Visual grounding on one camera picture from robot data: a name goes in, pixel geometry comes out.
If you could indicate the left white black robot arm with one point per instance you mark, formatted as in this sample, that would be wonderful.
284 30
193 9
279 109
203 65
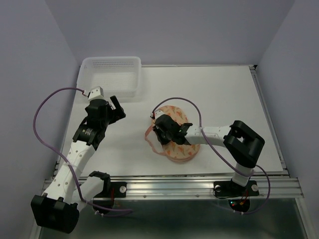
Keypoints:
59 206

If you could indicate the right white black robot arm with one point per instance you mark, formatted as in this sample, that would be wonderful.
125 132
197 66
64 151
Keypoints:
244 144

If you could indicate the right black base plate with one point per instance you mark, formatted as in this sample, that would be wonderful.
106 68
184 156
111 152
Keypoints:
229 189

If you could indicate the white perforated plastic basket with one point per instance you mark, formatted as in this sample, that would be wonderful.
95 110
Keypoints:
119 76

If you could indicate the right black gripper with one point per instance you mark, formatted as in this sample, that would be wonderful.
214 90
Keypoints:
157 131

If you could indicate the aluminium front rail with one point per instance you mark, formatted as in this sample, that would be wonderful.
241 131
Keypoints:
196 187

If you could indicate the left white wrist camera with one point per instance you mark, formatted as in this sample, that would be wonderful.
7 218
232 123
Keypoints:
95 93

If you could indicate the aluminium right side rail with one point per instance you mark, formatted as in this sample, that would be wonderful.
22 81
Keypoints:
254 75

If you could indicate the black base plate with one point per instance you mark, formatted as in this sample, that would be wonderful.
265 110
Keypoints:
116 190
229 189

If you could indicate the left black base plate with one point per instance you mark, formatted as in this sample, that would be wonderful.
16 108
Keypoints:
116 190

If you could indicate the aluminium rail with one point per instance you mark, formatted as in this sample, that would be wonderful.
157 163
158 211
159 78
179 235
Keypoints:
196 187
254 75

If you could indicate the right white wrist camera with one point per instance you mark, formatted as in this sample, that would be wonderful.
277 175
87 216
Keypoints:
155 115

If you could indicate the floral orange laundry bag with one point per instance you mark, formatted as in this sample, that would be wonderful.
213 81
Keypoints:
172 151

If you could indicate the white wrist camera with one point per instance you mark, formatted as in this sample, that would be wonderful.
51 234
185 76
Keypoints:
95 93
155 115

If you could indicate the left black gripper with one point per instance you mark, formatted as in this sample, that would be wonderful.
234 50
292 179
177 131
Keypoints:
118 110

